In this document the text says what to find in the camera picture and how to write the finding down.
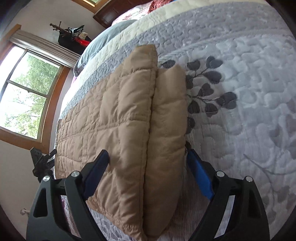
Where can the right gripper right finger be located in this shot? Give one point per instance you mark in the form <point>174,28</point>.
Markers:
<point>248,219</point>

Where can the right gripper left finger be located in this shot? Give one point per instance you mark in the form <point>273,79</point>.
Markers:
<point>47,220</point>

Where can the beige quilted down coat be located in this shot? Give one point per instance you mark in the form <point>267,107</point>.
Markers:
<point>139,115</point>

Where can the coat rack with clothes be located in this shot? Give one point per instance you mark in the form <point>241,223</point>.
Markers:
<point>73,39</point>

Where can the wooden framed side window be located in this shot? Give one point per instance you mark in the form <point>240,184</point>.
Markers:
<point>31,85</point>

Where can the beige window curtain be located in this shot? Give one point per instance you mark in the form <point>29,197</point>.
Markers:
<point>45,48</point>

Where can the grey blue pillow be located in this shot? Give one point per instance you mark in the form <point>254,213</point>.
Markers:
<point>98,43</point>

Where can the grey floral quilted bedspread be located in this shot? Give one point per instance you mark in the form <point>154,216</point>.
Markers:
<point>239,64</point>

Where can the dark wooden headboard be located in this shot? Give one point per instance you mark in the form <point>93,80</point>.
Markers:
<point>113,9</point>

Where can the wooden framed rear window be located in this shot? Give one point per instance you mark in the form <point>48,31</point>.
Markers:
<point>91,5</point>

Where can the pink floral pillow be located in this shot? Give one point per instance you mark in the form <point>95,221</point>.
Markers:
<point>135,13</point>

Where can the red patterned cloth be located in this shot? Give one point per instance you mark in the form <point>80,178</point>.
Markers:
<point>157,4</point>

